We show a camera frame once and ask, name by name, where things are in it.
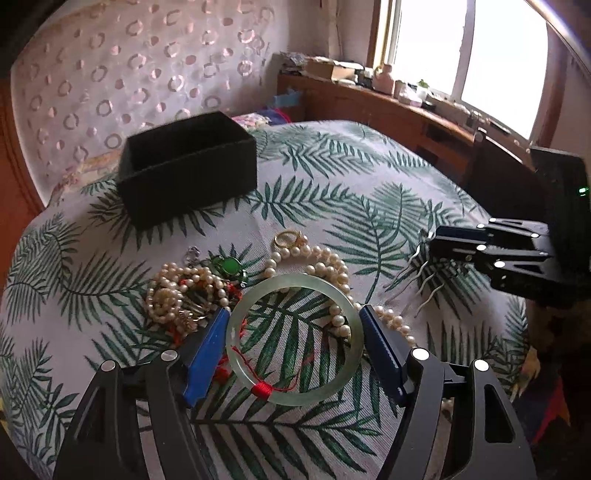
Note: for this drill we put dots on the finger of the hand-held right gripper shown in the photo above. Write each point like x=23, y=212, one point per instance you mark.
x=517, y=274
x=508, y=235

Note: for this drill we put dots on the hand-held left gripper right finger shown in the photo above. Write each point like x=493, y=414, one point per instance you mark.
x=381, y=360

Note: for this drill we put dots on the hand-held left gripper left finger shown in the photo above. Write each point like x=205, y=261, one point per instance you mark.
x=205, y=360

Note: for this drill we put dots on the silver wavy hair comb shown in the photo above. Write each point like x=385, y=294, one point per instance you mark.
x=433, y=282

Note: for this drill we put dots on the green gem pendant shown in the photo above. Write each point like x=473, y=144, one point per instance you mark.
x=229, y=265

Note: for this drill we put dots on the pale green jade bangle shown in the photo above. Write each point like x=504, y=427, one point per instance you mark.
x=295, y=282

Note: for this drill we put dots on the black jewelry box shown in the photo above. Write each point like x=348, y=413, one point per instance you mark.
x=184, y=194

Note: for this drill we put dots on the small silver charm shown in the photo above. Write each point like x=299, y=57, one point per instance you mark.
x=193, y=254

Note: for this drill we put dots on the colourful cloth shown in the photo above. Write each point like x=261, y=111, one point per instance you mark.
x=549, y=406

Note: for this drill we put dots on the leaf print cloth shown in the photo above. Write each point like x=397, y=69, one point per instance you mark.
x=323, y=207

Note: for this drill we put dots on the white container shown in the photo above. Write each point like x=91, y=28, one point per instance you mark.
x=408, y=94

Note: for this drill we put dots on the small green plant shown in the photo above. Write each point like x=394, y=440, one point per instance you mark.
x=423, y=85

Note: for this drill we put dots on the wooden side cabinet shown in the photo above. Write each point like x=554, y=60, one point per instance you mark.
x=369, y=115

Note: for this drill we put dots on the pink bottle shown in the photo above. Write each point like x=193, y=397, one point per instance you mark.
x=383, y=81

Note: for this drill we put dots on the window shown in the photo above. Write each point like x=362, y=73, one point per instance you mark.
x=425, y=41

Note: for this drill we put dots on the cardboard box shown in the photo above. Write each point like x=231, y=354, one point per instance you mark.
x=332, y=69

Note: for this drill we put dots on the floral bedsheet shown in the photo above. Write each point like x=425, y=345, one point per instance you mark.
x=251, y=121

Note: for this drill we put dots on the navy and red blanket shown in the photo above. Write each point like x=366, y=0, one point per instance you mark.
x=279, y=116

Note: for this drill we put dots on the blue tissue pack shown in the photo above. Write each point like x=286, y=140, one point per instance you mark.
x=288, y=99

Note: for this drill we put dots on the patterned cloth bundle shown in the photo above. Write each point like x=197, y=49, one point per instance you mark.
x=292, y=60

